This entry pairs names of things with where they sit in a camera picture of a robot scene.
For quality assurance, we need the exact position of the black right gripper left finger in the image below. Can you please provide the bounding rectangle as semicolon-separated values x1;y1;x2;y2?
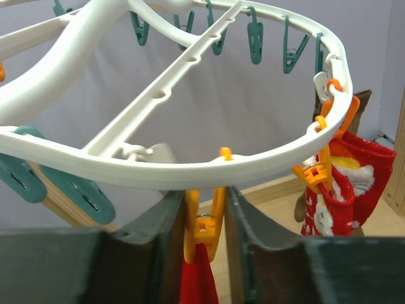
1;191;185;303

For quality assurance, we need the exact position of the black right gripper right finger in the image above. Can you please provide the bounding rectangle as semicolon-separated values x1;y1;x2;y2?
225;187;404;303

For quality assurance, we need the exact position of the red cat christmas sock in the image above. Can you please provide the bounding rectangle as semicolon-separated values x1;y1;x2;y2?
180;243;219;304
301;132;396;236

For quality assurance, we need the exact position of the white oval sock hanger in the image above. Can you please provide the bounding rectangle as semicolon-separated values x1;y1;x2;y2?
0;0;361;263

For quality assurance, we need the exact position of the wooden drying rack frame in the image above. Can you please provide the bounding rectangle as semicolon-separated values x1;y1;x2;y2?
28;94;405;304

